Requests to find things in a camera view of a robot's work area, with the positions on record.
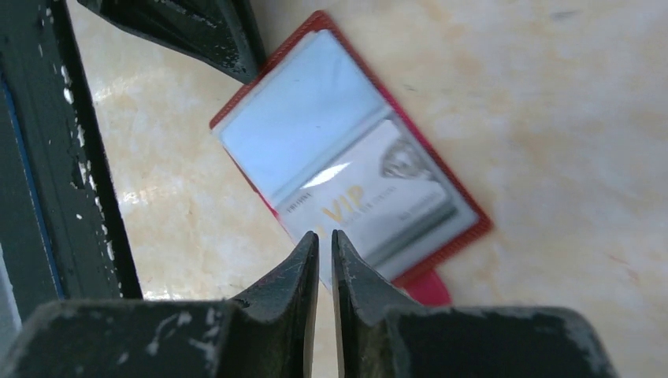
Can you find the red leather card holder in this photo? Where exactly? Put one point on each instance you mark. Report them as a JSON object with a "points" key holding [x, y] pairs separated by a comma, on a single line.
{"points": [[313, 99]]}

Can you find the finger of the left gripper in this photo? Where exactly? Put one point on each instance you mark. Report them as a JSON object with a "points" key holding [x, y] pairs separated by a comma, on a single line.
{"points": [[221, 33]]}

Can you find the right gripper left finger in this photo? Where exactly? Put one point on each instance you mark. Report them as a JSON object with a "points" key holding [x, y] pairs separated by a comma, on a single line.
{"points": [[266, 330]]}

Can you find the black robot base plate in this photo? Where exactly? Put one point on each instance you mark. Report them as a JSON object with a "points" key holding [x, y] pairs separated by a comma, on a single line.
{"points": [[62, 234]]}

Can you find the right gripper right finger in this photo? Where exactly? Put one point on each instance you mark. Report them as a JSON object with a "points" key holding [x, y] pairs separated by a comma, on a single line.
{"points": [[381, 332]]}

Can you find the silver VIP card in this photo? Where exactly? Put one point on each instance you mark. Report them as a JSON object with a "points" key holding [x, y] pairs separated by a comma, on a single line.
{"points": [[390, 198]]}

